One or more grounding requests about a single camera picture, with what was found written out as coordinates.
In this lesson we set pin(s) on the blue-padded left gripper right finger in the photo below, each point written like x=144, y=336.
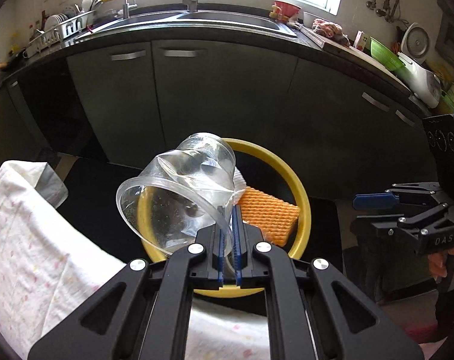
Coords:
x=313, y=310

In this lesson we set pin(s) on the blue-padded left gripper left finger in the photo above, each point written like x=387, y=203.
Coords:
x=143, y=311

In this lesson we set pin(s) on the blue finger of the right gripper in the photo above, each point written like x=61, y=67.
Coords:
x=372, y=201

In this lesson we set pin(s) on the orange waffle sponge cloth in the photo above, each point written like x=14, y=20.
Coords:
x=274, y=217

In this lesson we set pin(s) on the clear plastic cup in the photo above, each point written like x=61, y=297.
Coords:
x=180, y=192

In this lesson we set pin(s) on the white paper towel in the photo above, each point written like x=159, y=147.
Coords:
x=236, y=189

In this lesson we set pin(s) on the dark green kitchen cabinets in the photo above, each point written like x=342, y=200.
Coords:
x=125, y=98

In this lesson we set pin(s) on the yellow rimmed trash bin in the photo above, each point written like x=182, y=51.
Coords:
x=303, y=223

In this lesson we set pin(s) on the person's right hand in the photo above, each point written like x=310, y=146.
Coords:
x=436, y=264

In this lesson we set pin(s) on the white floral tablecloth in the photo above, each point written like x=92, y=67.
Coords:
x=47, y=268

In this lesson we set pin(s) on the white rice cooker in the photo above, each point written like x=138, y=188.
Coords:
x=424, y=84

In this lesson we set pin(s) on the green plastic colander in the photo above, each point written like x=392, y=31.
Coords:
x=385, y=56

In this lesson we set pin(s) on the red plastic bowl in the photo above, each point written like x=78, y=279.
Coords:
x=286, y=9

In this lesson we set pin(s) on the stainless steel sink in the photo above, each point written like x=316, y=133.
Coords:
x=208, y=18

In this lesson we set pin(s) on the dish drying rack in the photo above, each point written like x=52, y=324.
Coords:
x=57, y=30

